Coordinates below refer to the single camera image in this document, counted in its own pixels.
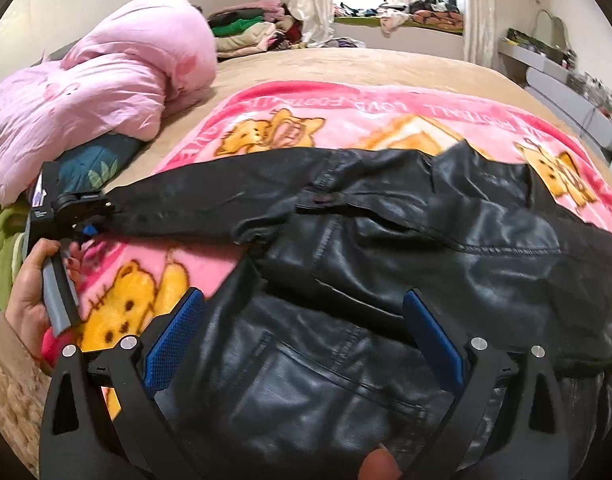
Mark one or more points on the clothes on window sill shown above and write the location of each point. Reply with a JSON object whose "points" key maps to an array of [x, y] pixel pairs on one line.
{"points": [[425, 12]]}

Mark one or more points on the clutter of cosmetic bottles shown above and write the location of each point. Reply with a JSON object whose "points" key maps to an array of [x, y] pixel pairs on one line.
{"points": [[585, 82]]}

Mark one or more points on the pile of folded clothes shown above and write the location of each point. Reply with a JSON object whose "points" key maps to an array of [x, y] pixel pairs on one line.
{"points": [[246, 30]]}

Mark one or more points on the white curtain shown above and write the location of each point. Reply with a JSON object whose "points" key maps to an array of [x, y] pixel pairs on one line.
{"points": [[311, 0], [478, 10]]}

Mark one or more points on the vanity mirror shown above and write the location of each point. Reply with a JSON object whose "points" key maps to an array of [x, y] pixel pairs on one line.
{"points": [[548, 27]]}

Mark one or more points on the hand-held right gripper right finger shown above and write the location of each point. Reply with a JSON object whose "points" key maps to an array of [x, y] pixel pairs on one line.
{"points": [[430, 340]]}

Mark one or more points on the pink printed blanket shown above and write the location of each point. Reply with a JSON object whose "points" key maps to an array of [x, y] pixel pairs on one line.
{"points": [[385, 115]]}

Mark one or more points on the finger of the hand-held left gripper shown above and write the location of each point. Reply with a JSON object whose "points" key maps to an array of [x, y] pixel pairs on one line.
{"points": [[103, 209], [90, 231]]}

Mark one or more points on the dark floral pillow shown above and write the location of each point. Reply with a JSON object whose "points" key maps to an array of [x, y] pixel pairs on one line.
{"points": [[93, 160]]}

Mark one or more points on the grey vanity desk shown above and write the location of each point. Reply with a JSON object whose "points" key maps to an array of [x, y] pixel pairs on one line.
{"points": [[560, 92]]}

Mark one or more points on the black leather jacket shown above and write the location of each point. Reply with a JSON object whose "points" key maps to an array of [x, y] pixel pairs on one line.
{"points": [[375, 240]]}

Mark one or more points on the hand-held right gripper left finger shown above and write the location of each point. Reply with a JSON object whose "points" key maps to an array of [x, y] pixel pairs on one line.
{"points": [[176, 340]]}

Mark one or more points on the pink duvet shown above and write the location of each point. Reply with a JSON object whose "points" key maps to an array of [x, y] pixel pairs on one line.
{"points": [[101, 85]]}

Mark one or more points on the person's left hand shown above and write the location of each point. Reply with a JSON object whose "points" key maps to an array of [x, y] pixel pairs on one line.
{"points": [[28, 295]]}

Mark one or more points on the green cloth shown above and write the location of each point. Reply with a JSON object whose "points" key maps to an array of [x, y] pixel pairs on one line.
{"points": [[3, 240]]}

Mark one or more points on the bed with beige sheet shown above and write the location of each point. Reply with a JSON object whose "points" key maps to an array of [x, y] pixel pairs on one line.
{"points": [[385, 66]]}

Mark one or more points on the person's right hand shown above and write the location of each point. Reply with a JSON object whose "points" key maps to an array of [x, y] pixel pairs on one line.
{"points": [[380, 466]]}

